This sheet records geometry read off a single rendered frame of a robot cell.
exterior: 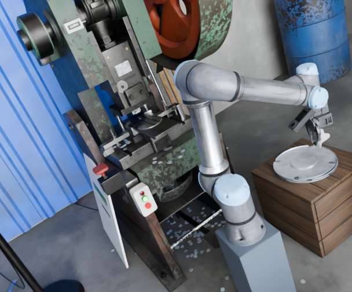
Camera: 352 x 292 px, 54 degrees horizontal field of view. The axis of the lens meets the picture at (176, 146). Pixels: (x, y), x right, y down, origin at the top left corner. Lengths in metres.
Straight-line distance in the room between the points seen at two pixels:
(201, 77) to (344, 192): 0.95
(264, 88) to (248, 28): 2.60
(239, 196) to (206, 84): 0.40
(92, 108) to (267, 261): 1.14
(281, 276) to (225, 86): 0.78
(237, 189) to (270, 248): 0.27
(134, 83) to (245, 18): 2.20
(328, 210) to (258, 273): 0.50
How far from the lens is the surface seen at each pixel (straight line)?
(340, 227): 1.82
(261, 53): 3.84
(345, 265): 1.80
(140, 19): 1.63
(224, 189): 1.20
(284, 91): 1.18
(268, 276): 1.42
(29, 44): 1.58
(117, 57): 1.63
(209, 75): 1.06
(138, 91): 1.65
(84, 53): 1.54
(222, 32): 1.65
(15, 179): 2.89
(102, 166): 1.51
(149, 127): 1.62
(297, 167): 1.75
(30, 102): 2.77
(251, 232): 1.28
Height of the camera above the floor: 1.37
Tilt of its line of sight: 26 degrees down
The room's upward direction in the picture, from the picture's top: 22 degrees counter-clockwise
